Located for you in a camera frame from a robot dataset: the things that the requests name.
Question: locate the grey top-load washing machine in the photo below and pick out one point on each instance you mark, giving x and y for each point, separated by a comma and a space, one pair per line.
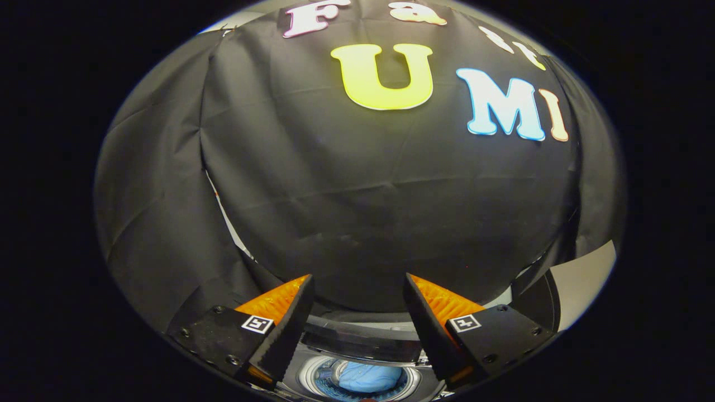
304, 385

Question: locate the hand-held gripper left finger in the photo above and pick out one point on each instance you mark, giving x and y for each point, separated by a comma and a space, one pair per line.
290, 329

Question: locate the grey cabinet with dark top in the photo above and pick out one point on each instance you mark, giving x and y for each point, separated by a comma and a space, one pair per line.
581, 279

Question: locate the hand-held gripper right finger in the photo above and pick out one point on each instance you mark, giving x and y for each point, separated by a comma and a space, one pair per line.
424, 329

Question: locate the light blue polo shirt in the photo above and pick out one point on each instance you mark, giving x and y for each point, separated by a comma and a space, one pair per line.
368, 377

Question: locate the black backdrop cloth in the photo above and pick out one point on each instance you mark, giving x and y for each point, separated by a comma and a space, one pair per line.
335, 195

